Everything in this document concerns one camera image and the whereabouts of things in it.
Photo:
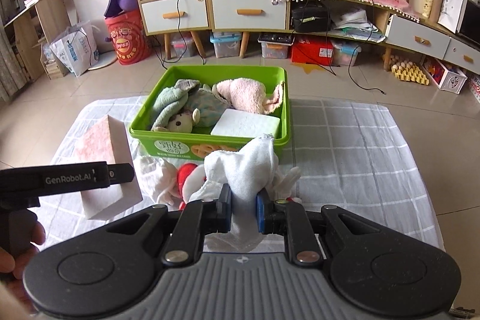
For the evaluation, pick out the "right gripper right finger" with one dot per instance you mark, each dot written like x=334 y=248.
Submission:
x=297 y=226

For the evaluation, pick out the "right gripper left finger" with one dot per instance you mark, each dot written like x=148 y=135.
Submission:
x=186 y=229

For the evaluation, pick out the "white cloth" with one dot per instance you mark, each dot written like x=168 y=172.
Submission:
x=253 y=168

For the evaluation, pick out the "Santa Claus plush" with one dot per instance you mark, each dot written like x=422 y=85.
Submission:
x=185 y=179

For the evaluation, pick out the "white foam block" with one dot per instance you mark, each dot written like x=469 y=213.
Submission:
x=237 y=123

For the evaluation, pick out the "pink plush pig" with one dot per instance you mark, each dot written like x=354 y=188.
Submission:
x=249 y=95

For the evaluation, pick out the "mouse doll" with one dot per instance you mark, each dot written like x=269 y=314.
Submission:
x=202 y=109

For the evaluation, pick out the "grey checked table cloth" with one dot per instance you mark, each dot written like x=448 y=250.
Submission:
x=350 y=154

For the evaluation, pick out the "green plastic storage bin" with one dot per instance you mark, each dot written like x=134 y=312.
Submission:
x=199 y=143

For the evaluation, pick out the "white paper shopping bag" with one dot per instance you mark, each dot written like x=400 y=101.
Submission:
x=76 y=48

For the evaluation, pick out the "red box under cabinet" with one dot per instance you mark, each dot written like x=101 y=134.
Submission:
x=312 y=50

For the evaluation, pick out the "clear storage box blue lid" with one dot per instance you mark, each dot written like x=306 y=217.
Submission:
x=226 y=44

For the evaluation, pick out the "red printed bucket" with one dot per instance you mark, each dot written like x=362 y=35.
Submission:
x=126 y=32

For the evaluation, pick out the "yellow egg tray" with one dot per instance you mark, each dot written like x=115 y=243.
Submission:
x=409 y=72

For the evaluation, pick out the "black bag on shelf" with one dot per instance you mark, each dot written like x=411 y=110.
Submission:
x=310 y=17

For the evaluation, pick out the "wooden desk at left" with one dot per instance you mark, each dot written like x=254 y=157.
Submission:
x=26 y=27

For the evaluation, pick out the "white patterned toy box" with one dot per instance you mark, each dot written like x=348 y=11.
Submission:
x=447 y=77

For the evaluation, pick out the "wooden cabinet with white drawers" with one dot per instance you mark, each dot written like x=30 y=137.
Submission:
x=165 y=17

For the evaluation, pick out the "black microwave oven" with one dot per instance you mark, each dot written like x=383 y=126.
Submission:
x=468 y=24

